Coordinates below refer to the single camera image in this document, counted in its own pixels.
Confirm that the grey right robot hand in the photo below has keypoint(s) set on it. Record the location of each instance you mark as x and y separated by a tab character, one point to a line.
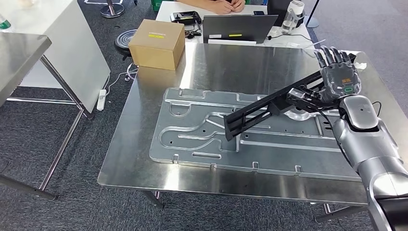
341	79

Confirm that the black plastic plate frame part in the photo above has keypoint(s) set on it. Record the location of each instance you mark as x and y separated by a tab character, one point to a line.
255	111

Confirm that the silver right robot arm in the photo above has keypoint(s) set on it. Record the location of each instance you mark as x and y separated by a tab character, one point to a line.
369	150

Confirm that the stainless steel workbench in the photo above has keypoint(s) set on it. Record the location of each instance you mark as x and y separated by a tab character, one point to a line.
239	70

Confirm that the white crumpled paper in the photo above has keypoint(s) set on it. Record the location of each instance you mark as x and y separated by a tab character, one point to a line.
360	66

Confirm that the clear water bottle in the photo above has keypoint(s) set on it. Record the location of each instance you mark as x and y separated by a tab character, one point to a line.
291	19

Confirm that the black box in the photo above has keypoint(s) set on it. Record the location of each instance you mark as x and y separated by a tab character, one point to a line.
275	8

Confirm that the stamped grey metal panel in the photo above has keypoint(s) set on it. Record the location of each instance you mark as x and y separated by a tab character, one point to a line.
271	153

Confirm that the grey laptop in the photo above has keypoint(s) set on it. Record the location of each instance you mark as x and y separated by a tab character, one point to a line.
239	27

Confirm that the seated person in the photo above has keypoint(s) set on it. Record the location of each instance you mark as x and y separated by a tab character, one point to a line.
220	5

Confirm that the black handheld device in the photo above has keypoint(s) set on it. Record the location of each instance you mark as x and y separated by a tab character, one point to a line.
185	17

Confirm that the white desk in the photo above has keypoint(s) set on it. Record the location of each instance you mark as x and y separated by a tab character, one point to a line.
165	12

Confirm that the brown cardboard box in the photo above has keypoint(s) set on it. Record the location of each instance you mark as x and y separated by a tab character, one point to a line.
156	44

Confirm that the green crate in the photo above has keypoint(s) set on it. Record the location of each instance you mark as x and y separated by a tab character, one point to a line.
156	4

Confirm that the black round stool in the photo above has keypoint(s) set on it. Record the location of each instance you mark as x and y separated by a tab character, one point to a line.
122	41

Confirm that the chrome stanchion base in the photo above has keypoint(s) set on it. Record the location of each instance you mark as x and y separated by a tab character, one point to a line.
111	9

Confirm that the white power strip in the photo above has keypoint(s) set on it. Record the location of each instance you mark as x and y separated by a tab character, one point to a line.
101	100

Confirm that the white board panel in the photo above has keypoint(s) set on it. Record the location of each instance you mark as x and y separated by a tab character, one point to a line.
73	54

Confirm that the stainless steel side table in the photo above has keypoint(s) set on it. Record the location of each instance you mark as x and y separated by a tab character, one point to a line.
16	54

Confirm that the green capped bottle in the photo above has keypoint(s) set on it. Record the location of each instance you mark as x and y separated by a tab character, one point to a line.
4	24

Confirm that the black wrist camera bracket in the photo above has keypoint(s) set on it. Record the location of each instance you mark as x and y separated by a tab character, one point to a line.
312	102

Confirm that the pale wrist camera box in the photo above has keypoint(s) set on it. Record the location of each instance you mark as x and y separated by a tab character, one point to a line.
296	94

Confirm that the grey stanchion post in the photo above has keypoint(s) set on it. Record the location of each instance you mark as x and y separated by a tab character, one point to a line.
311	22

